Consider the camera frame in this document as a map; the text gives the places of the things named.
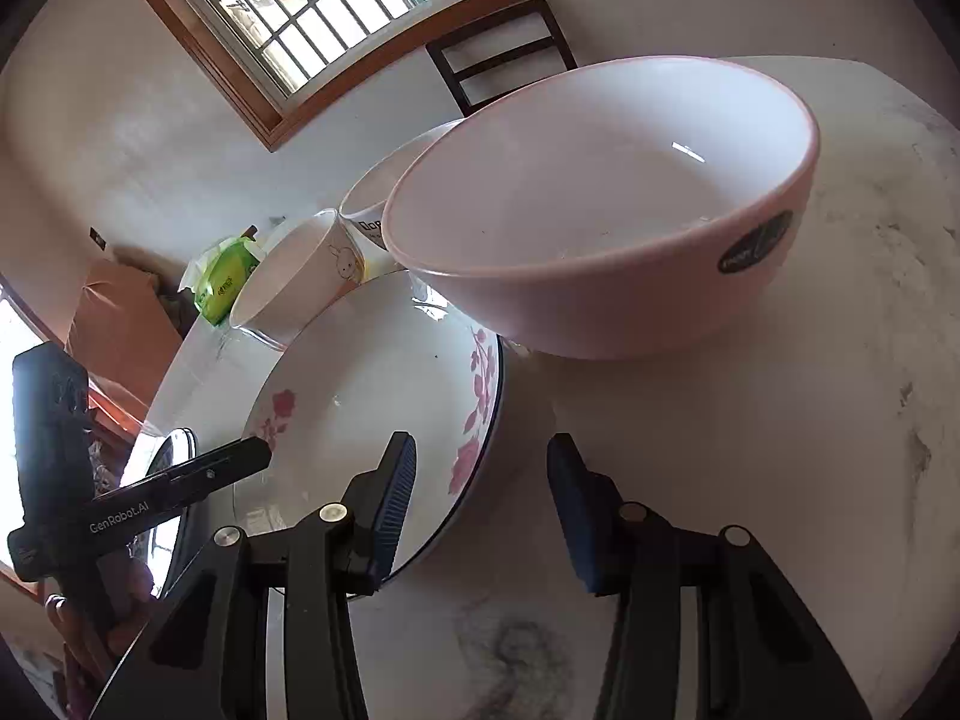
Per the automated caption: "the green tissue pack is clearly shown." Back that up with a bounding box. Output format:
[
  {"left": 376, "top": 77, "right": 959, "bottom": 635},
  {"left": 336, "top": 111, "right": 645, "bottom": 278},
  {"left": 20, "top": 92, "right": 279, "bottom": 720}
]
[{"left": 180, "top": 234, "right": 263, "bottom": 327}]

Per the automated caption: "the large pink bowl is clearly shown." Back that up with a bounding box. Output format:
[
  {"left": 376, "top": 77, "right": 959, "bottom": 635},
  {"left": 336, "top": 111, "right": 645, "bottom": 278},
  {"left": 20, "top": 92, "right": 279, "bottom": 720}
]
[{"left": 382, "top": 56, "right": 820, "bottom": 359}]

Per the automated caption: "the medium white bowl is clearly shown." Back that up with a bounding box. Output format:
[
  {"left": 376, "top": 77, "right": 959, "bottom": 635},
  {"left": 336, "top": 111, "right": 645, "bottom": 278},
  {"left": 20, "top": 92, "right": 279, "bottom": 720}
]
[{"left": 339, "top": 120, "right": 466, "bottom": 278}]

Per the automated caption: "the small white bunny-print bowl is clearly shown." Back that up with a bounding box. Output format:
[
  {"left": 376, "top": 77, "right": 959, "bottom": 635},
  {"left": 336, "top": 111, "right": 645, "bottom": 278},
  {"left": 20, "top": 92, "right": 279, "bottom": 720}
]
[{"left": 229, "top": 208, "right": 366, "bottom": 350}]

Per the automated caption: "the white pink-flower plate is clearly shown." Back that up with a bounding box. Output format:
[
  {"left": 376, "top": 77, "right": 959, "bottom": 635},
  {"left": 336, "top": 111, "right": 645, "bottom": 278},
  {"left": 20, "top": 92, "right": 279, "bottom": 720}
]
[{"left": 232, "top": 270, "right": 505, "bottom": 587}]

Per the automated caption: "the orange cloth cover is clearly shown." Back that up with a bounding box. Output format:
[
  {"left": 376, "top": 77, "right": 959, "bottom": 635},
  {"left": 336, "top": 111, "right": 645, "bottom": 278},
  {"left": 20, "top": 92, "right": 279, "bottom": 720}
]
[{"left": 66, "top": 259, "right": 185, "bottom": 421}]

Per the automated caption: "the dark wooden chair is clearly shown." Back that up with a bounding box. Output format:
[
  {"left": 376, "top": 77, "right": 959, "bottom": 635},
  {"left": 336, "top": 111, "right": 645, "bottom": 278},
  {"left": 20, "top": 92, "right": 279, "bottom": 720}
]
[{"left": 425, "top": 0, "right": 578, "bottom": 117}]

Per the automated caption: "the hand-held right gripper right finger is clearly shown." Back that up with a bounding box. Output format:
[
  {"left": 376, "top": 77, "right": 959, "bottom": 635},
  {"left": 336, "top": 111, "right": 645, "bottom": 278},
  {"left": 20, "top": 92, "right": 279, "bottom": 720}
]
[{"left": 546, "top": 433, "right": 875, "bottom": 720}]

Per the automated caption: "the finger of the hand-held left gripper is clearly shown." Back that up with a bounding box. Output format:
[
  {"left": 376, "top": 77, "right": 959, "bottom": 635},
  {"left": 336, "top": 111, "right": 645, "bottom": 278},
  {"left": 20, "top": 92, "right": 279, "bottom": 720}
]
[{"left": 142, "top": 436, "right": 272, "bottom": 500}]

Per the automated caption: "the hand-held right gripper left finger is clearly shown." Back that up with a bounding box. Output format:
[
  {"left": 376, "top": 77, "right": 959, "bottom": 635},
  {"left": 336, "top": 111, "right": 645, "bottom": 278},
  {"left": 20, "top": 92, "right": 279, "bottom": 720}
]
[{"left": 88, "top": 431, "right": 418, "bottom": 720}]

